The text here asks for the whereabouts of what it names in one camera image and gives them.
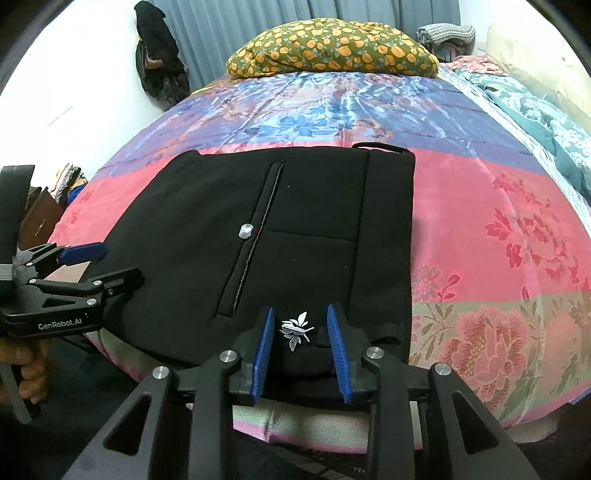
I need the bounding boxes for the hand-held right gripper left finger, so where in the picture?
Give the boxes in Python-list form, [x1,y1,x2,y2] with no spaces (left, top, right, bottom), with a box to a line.
[81,307,275,480]

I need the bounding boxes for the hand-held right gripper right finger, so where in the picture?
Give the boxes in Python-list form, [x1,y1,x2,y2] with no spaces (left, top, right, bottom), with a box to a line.
[327,302,541,480]

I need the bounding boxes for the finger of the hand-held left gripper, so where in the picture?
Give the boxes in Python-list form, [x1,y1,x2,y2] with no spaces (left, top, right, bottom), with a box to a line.
[28,268,145,308]
[14,241,108,280]

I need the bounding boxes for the black pants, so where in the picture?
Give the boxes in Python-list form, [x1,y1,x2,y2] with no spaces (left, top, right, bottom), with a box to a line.
[96,143,416,402]

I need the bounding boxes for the person's left hand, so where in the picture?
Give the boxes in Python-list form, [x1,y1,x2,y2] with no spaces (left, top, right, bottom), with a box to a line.
[0,337,51,407]

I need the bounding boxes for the brown wooden nightstand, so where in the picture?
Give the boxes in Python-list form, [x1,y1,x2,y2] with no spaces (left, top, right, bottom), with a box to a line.
[21,187,65,250]

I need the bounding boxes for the pile of colourful clothes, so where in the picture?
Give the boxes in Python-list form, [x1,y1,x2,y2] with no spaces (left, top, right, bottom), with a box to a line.
[53,162,88,204]

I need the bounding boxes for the person's dark clothing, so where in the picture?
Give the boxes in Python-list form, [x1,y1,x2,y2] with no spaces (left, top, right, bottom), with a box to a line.
[41,337,384,480]

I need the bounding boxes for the colourful floral satin quilt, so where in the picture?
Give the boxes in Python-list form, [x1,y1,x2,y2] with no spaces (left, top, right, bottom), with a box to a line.
[48,69,591,450]

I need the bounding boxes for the black hanging clothes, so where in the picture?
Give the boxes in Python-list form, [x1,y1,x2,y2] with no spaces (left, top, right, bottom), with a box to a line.
[134,0,191,112]

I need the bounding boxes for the grey-blue curtain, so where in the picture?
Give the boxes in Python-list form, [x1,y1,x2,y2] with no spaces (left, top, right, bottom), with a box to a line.
[157,0,460,90]

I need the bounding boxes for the green and blue striped sheet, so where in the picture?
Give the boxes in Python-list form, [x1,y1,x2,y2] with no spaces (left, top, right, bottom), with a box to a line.
[436,65,591,213]

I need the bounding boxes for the green pillow with orange flowers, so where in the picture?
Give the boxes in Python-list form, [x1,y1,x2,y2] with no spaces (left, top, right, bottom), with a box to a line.
[225,17,440,78]

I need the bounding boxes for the teal floral blanket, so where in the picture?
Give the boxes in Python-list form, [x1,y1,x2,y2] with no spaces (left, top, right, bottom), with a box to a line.
[466,71,591,195]

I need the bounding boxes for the pink cloth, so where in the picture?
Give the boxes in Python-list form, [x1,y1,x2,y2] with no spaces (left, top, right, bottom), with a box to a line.
[450,54,509,77]

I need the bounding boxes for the dark folded cloth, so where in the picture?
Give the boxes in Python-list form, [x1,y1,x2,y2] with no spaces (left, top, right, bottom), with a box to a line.
[436,41,472,63]

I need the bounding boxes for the grey knit blanket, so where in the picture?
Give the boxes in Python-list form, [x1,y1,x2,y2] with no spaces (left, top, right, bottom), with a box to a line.
[417,23,476,46]

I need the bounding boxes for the cream cushion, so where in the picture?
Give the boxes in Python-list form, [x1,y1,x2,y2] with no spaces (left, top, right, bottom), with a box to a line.
[485,21,591,125]

